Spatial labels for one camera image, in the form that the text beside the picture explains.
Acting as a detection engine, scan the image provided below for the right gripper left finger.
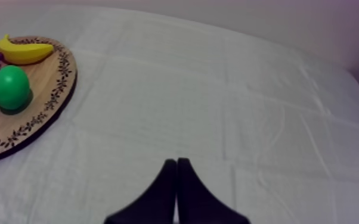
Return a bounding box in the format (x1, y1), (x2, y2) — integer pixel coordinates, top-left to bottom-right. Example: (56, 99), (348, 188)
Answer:
(104, 158), (178, 224)

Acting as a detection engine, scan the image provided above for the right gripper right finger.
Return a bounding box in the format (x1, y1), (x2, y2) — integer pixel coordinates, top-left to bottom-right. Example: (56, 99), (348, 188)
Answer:
(177, 157), (251, 224)

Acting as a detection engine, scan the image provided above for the green toy pear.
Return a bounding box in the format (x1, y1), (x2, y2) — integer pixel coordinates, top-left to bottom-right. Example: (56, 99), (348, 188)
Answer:
(0, 65), (32, 111)

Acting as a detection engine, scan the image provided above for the round wooden board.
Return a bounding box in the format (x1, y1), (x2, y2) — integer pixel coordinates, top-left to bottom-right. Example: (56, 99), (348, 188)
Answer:
(0, 36), (78, 165)

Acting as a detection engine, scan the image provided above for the yellow toy banana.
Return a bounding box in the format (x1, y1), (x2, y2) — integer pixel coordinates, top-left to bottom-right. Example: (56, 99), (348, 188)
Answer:
(0, 33), (55, 66)

